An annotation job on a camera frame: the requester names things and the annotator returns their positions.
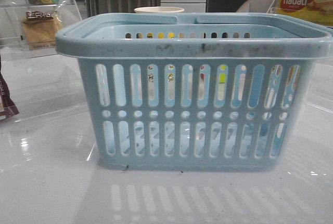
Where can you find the packaged bread slice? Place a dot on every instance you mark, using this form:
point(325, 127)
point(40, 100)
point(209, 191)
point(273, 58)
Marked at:
point(39, 29)

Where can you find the light blue plastic basket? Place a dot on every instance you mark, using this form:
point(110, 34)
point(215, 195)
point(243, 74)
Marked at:
point(207, 91)

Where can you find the white paper cup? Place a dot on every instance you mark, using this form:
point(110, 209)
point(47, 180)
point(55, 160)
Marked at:
point(159, 9)

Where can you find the clear acrylic stand right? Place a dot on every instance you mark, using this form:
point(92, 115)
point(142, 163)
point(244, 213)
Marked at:
point(272, 6)

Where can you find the dark red snack packet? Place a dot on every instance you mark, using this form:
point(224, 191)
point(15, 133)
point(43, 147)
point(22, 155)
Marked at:
point(8, 107)

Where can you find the clear acrylic display shelf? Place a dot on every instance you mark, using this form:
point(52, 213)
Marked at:
point(13, 44)

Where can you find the yellow nabati wafer box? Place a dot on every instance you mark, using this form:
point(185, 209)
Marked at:
point(316, 11)

